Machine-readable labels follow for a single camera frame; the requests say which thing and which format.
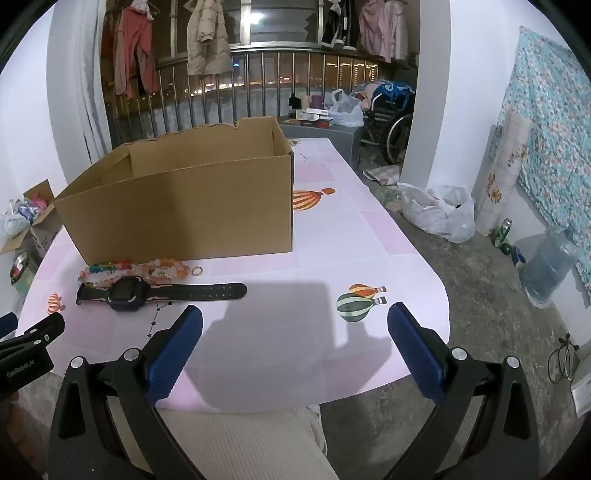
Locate patterned paper sheet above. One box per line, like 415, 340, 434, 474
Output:
362, 165, 402, 186

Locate large brown cardboard box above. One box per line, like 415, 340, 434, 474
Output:
54, 116, 295, 266

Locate black smartwatch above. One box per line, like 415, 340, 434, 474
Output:
76, 276, 247, 312

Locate rolled floral mat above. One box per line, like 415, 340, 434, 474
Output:
475, 111, 532, 236

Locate pink bead bracelet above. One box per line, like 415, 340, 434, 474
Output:
78, 270, 116, 288

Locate metal balcony railing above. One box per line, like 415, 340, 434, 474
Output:
104, 44, 416, 153

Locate small open cardboard box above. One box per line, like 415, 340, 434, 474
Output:
0, 179, 63, 259

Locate black cable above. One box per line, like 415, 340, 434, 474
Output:
547, 333, 580, 384

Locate beige hanging coat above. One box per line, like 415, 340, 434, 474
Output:
185, 0, 232, 77

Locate pink hanging garment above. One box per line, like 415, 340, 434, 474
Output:
359, 0, 409, 63

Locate red hanging pants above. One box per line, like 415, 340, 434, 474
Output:
113, 4, 160, 100

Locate green bottle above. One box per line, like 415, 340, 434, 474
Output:
492, 218, 513, 250

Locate black hanging jacket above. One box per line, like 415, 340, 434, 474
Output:
321, 0, 358, 49

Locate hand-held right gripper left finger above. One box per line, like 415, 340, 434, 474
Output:
48, 305, 206, 480

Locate white plastic bag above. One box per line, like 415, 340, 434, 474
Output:
329, 89, 365, 128
4, 198, 32, 237
397, 182, 476, 244

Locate wheelchair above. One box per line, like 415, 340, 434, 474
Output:
362, 83, 416, 164

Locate clear water jug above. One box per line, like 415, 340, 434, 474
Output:
519, 226, 580, 310

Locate metal bowl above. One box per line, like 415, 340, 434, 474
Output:
9, 251, 40, 296

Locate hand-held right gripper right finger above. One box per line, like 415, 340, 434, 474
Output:
383, 302, 541, 480

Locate orange bead bracelet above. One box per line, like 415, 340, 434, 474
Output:
131, 260, 191, 281

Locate floral wall cloth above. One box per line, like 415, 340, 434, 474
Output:
496, 25, 591, 287

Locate grey cabinet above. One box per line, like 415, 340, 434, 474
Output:
279, 121, 365, 171

